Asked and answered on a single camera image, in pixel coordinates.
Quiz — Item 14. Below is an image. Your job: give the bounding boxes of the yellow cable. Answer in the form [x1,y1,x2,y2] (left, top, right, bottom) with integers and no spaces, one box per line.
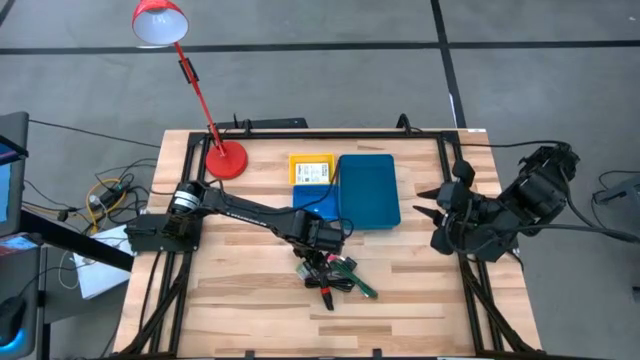
[85,178,127,236]

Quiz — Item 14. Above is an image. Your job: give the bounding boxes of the small blue plastic bin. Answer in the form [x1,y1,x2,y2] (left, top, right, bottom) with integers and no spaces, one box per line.
[291,183,342,222]

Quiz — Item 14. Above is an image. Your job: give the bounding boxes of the black computer mouse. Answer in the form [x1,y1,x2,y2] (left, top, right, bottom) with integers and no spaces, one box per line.
[0,295,27,346]

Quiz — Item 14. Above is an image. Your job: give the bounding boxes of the black aluminium table frame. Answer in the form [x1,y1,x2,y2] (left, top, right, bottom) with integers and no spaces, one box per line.
[119,128,539,359]

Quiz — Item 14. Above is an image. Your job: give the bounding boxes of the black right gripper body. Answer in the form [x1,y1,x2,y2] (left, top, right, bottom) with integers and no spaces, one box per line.
[432,159,489,256]

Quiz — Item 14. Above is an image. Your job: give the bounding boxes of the grey side desk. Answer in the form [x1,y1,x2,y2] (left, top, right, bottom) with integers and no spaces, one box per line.
[0,244,49,360]

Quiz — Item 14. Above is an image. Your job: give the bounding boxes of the white paper box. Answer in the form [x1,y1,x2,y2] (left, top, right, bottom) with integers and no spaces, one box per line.
[72,224,132,300]

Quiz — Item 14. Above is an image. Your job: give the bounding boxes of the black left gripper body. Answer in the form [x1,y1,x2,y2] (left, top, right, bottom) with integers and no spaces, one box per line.
[299,222,346,257]

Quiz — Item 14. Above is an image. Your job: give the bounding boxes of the flat black device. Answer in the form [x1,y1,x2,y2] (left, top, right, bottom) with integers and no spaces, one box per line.
[215,117,309,131]

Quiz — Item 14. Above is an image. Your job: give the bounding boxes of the grey metal stand foot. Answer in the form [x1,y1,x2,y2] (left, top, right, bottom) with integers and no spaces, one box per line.
[593,172,640,206]

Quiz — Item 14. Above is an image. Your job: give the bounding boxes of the red desk lamp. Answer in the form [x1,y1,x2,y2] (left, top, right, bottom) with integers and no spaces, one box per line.
[131,0,250,181]

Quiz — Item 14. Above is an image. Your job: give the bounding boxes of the small white labelled box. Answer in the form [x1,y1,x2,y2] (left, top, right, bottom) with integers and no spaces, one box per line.
[293,160,332,186]

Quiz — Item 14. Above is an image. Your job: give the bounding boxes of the black cable with red band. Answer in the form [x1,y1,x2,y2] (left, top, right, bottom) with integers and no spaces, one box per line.
[317,272,335,312]

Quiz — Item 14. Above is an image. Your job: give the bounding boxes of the large teal plastic bin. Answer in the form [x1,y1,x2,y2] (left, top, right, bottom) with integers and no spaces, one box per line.
[338,153,402,232]

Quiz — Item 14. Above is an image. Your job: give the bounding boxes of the black slanted bar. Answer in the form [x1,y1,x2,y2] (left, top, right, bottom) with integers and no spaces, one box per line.
[19,208,135,274]

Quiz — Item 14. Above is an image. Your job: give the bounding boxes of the tablet with colourful screen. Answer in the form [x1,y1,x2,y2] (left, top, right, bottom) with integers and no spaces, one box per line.
[0,232,45,257]

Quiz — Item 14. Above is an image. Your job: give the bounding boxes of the computer monitor with blue screen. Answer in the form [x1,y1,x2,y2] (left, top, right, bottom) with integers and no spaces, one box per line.
[0,110,30,239]

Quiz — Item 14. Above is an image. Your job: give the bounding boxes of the thin black floor cable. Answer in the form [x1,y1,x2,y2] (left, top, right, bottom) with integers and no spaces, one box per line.
[28,118,162,150]

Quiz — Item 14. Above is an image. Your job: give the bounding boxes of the small yellow plastic bin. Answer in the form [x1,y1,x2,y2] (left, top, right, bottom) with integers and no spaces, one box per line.
[288,152,337,187]

